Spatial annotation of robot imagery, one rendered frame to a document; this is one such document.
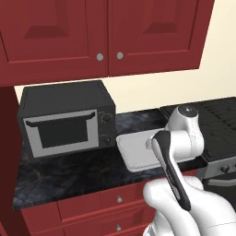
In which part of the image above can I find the silver oven door handle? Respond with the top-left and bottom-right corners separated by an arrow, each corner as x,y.
202,177 -> 236,188

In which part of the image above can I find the black toaster oven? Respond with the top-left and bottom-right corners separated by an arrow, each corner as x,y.
17,79 -> 117,160

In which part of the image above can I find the black toaster oven knob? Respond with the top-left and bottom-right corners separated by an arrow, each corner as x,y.
101,134 -> 112,146
101,112 -> 112,124

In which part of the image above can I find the tall red cabinet panel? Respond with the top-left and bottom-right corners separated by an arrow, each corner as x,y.
0,85 -> 32,236

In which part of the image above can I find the white tupperware container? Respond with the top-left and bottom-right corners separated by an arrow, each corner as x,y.
115,128 -> 198,173

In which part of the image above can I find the black toaster oven handle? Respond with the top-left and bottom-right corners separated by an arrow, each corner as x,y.
25,112 -> 97,128

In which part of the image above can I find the red cupboard door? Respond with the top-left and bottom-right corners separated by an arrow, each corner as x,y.
107,0 -> 216,77
0,0 -> 110,88

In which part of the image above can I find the grey toaster oven door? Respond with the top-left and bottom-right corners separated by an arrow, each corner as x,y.
23,109 -> 100,159

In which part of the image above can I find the red drawer front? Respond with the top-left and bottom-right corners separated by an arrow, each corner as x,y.
63,207 -> 156,236
56,181 -> 149,223

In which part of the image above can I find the red base cabinet front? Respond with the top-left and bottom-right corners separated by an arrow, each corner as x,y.
20,201 -> 66,236

